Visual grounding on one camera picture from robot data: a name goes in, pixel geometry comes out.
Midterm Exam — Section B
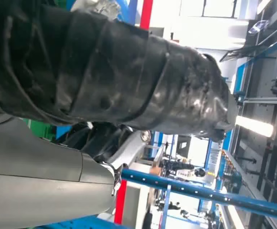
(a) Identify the green open plastic crate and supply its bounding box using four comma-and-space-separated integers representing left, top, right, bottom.
23, 118, 56, 142

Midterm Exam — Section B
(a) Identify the person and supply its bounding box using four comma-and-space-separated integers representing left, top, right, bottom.
163, 160, 207, 185

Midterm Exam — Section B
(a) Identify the fluorescent ceiling light tube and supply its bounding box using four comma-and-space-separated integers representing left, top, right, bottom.
235, 115, 275, 138

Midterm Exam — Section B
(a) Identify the blue metal shelf rack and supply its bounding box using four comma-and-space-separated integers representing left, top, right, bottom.
34, 169, 277, 229

